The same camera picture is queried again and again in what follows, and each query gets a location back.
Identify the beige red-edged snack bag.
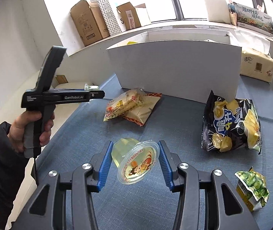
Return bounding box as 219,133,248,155
121,93,162,126

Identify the clear jelly cup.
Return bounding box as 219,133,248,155
111,138,160,185

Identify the black potato chip bag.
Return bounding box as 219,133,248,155
201,91,262,153

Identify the black jacket left forearm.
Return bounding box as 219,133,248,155
0,122,29,229

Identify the person's left hand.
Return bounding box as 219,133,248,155
7,111,55,153

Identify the orange cracker packet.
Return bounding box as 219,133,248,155
103,88,146,122

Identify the green pea snack packet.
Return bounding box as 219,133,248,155
235,167,269,212

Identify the white dotted paper bag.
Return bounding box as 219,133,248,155
97,0,127,36

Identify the blue fabric table cover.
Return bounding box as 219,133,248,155
37,76,273,229

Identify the large brown cardboard box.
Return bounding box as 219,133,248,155
70,0,110,46

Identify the small open cardboard box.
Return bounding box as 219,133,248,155
117,2,151,31

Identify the white storage box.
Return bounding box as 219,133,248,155
106,28,242,103

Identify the white box on sill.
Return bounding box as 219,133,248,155
205,0,231,24

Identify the beige tissue pack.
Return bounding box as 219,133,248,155
235,29,273,83

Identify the printed landscape gift box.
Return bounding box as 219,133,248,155
228,2,273,36

